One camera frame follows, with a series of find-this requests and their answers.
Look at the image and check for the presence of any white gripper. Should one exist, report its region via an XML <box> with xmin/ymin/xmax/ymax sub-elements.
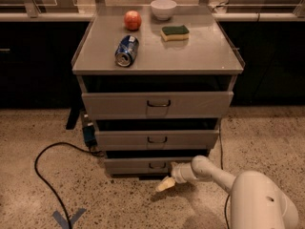
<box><xmin>155</xmin><ymin>162</ymin><xmax>194</xmax><ymax>192</ymax></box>

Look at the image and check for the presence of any grey bottom drawer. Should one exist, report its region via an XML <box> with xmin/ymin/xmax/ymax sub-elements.
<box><xmin>104</xmin><ymin>156</ymin><xmax>192</xmax><ymax>176</ymax></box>

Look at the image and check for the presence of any grey drawer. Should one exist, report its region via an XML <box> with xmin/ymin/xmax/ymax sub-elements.
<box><xmin>95</xmin><ymin>130</ymin><xmax>218</xmax><ymax>151</ymax></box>
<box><xmin>104</xmin><ymin>156</ymin><xmax>192</xmax><ymax>176</ymax></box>
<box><xmin>82</xmin><ymin>92</ymin><xmax>234</xmax><ymax>120</ymax></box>

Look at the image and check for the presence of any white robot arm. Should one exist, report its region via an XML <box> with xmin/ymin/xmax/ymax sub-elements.
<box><xmin>156</xmin><ymin>156</ymin><xmax>298</xmax><ymax>229</ymax></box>

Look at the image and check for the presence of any grey middle drawer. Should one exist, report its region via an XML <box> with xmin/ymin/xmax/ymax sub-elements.
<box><xmin>95</xmin><ymin>130</ymin><xmax>218</xmax><ymax>151</ymax></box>

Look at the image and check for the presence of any grey top drawer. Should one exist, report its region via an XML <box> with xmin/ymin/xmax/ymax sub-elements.
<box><xmin>82</xmin><ymin>92</ymin><xmax>234</xmax><ymax>120</ymax></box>

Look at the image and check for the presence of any grey drawer cabinet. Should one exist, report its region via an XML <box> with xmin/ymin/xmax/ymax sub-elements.
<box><xmin>71</xmin><ymin>5</ymin><xmax>246</xmax><ymax>180</ymax></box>

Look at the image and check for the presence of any blue power box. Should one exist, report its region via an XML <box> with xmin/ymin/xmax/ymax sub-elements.
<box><xmin>82</xmin><ymin>125</ymin><xmax>97</xmax><ymax>147</ymax></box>

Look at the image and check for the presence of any blue tape mark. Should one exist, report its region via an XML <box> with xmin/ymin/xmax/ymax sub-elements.
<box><xmin>52</xmin><ymin>208</ymin><xmax>87</xmax><ymax>229</ymax></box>

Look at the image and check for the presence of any blue soda can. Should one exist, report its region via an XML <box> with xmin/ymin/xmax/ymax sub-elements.
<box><xmin>114</xmin><ymin>35</ymin><xmax>139</xmax><ymax>67</ymax></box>

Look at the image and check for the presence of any green yellow sponge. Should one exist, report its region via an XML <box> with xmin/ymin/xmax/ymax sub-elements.
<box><xmin>160</xmin><ymin>25</ymin><xmax>190</xmax><ymax>41</ymax></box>

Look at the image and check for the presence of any orange apple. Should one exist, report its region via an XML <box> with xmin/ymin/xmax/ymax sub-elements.
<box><xmin>124</xmin><ymin>10</ymin><xmax>142</xmax><ymax>31</ymax></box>

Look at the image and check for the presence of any white bowl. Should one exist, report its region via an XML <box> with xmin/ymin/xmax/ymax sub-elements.
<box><xmin>151</xmin><ymin>0</ymin><xmax>177</xmax><ymax>20</ymax></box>

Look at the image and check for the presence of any long counter ledge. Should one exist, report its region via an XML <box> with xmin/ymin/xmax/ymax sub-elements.
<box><xmin>0</xmin><ymin>13</ymin><xmax>305</xmax><ymax>24</ymax></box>

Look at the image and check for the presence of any black cable right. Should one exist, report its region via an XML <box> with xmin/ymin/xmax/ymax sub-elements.
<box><xmin>218</xmin><ymin>124</ymin><xmax>232</xmax><ymax>229</ymax></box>

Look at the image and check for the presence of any black cable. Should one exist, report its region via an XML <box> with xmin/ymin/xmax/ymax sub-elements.
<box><xmin>33</xmin><ymin>141</ymin><xmax>103</xmax><ymax>229</ymax></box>
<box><xmin>218</xmin><ymin>124</ymin><xmax>232</xmax><ymax>229</ymax></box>

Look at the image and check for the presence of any black cable left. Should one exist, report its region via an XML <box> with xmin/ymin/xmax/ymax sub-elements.
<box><xmin>33</xmin><ymin>141</ymin><xmax>103</xmax><ymax>229</ymax></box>

